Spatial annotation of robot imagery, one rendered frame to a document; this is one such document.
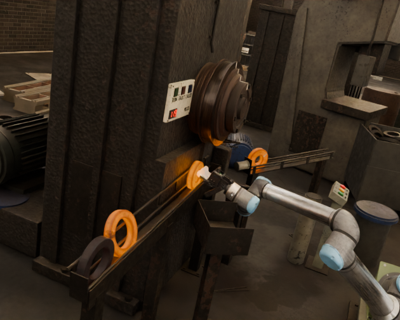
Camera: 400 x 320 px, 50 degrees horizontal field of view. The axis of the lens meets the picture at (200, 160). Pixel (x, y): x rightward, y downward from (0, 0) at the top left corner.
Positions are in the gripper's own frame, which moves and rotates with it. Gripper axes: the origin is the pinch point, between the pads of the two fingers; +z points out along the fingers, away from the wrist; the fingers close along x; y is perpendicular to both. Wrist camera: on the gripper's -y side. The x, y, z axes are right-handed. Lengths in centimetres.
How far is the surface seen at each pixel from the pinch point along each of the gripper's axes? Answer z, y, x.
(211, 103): 8.8, 37.6, 3.0
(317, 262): -90, -48, -83
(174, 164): 7.5, 5.8, 18.3
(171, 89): 22, 41, 28
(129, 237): -3, -10, 64
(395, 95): -99, 42, -496
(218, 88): 9.5, 45.7, 1.5
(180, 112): 17.9, 29.1, 13.3
